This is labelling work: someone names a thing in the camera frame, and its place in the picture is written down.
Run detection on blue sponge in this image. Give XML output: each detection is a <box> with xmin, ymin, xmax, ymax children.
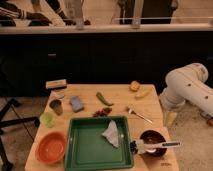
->
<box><xmin>70</xmin><ymin>96</ymin><xmax>84</xmax><ymax>112</ymax></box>

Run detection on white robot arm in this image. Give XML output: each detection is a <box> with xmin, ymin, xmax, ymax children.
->
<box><xmin>160</xmin><ymin>63</ymin><xmax>213</xmax><ymax>117</ymax></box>

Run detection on red orange bowl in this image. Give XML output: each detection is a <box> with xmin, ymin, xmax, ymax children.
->
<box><xmin>35</xmin><ymin>132</ymin><xmax>67</xmax><ymax>165</ymax></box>

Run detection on dark red grape bunch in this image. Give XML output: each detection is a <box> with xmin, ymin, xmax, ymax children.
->
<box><xmin>93</xmin><ymin>107</ymin><xmax>112</xmax><ymax>117</ymax></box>

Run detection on orange toy fruit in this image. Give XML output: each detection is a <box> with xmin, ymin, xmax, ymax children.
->
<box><xmin>130</xmin><ymin>81</ymin><xmax>140</xmax><ymax>91</ymax></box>

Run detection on metal fork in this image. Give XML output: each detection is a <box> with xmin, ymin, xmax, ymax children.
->
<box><xmin>126</xmin><ymin>107</ymin><xmax>153</xmax><ymax>124</ymax></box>

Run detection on yellow toy banana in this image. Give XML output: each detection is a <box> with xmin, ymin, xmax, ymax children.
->
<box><xmin>135</xmin><ymin>89</ymin><xmax>151</xmax><ymax>98</ymax></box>

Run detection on wooden block brush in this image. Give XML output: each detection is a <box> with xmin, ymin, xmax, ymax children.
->
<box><xmin>45</xmin><ymin>79</ymin><xmax>67</xmax><ymax>90</ymax></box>

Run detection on crumpled white cloth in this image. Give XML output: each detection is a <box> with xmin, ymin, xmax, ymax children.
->
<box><xmin>102</xmin><ymin>120</ymin><xmax>119</xmax><ymax>148</ymax></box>

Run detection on white plastic scoop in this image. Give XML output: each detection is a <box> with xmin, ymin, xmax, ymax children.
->
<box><xmin>51</xmin><ymin>91</ymin><xmax>65</xmax><ymax>99</ymax></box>

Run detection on small grey metal cup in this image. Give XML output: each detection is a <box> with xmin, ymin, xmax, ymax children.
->
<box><xmin>49</xmin><ymin>99</ymin><xmax>63</xmax><ymax>115</ymax></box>

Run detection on green plastic tray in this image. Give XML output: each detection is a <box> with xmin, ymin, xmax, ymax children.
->
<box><xmin>64</xmin><ymin>116</ymin><xmax>134</xmax><ymax>171</ymax></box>

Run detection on light green plastic cup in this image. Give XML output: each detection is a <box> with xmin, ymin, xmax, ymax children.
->
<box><xmin>39</xmin><ymin>112</ymin><xmax>54</xmax><ymax>128</ymax></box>

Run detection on black office chair base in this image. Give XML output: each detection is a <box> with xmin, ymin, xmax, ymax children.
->
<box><xmin>0</xmin><ymin>99</ymin><xmax>40</xmax><ymax>171</ymax></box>

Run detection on white handled dish brush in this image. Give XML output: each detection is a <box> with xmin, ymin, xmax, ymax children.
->
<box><xmin>130</xmin><ymin>139</ymin><xmax>181</xmax><ymax>154</ymax></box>

